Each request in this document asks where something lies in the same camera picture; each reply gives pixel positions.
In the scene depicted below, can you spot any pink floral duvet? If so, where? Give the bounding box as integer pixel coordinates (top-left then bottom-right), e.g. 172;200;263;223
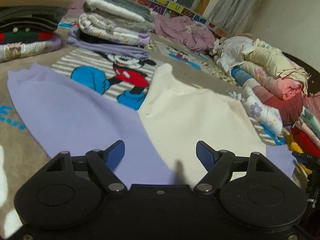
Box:
150;13;215;53

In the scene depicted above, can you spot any grey sheer curtain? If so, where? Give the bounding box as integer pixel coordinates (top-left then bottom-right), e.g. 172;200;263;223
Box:
209;0;260;36

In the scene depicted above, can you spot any white purple flower blanket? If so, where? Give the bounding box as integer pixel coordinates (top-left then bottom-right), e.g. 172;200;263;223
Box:
228;87;283;137

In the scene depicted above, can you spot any colourful alphabet wall strip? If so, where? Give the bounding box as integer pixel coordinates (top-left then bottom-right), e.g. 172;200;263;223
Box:
132;0;228;37

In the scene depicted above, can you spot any white and lilac sweatshirt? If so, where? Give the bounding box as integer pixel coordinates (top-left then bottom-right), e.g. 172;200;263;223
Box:
7;64;295;186

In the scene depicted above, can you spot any middle folded clothes stack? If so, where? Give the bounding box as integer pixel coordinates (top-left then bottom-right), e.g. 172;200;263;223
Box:
67;0;156;60

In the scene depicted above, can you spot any Mickey Mouse bed blanket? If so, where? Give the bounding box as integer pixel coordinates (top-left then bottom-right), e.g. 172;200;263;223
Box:
0;17;308;240

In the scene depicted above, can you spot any left folded clothes stack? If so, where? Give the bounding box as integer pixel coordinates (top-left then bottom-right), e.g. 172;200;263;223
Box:
1;0;74;62

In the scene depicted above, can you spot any folded clothes stack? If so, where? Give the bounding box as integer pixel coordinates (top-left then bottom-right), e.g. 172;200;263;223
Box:
67;0;156;60
1;0;74;62

